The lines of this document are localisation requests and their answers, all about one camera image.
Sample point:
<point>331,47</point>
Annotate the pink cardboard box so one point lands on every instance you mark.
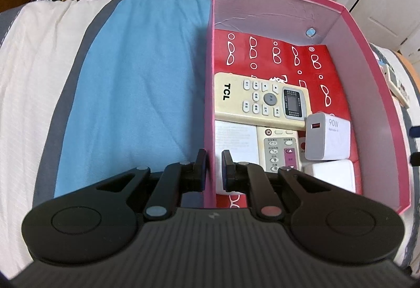
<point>367,77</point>

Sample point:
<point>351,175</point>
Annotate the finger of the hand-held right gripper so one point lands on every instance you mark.
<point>415,131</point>
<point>415,158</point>

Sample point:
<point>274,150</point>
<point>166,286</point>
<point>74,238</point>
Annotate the cream remote control with screen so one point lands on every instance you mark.
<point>236,97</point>

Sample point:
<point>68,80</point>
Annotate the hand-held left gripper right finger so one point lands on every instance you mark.
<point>225,173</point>

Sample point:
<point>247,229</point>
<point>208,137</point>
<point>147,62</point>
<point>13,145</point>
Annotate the white remote with pink buttons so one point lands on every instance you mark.
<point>277,150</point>

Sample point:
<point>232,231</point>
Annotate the white power adapter block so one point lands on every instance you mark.
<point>331,174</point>

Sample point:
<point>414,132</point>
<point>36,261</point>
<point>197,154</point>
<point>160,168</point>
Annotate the blue blanket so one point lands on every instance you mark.
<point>137,84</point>

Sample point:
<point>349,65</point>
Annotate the red printed paper bag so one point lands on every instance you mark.
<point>262,51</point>

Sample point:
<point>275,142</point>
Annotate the white remote control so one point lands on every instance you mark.
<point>395,81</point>

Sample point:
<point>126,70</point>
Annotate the round silver box magnet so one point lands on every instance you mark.
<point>310,32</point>

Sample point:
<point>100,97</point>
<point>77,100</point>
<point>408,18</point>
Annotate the white charger with grey face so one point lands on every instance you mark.
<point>331,137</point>

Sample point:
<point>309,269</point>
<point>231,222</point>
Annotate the white grey striped bed sheet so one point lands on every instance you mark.
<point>32,77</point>

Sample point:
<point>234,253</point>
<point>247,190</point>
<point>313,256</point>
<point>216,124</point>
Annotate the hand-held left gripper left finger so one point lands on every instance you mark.
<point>202,173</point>

